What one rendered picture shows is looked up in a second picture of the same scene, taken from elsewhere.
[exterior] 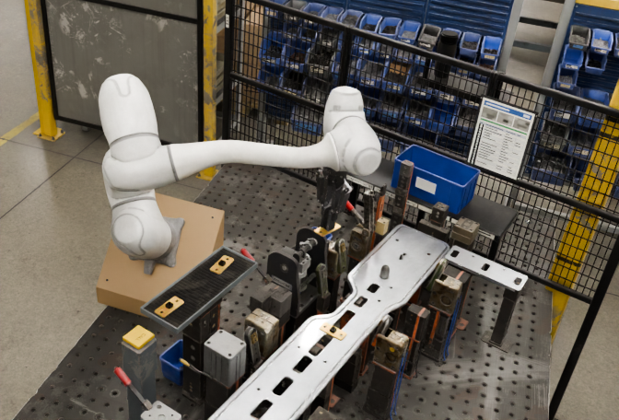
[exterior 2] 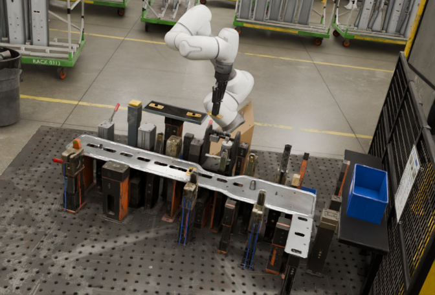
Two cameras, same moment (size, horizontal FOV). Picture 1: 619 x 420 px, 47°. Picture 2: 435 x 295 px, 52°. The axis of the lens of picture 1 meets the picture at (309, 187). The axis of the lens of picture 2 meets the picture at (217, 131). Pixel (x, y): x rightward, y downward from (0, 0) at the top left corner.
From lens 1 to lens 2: 239 cm
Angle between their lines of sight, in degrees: 62
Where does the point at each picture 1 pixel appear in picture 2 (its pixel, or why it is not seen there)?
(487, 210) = (369, 231)
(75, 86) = not seen: hidden behind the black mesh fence
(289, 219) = (327, 190)
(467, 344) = (268, 281)
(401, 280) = (253, 195)
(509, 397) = not seen: outside the picture
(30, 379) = not seen: hidden behind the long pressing
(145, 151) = (175, 30)
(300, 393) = (140, 164)
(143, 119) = (186, 19)
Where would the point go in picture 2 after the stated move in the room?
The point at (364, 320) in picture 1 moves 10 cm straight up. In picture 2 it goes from (206, 182) to (208, 165)
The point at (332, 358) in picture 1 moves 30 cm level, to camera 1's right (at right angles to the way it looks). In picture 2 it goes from (169, 172) to (178, 207)
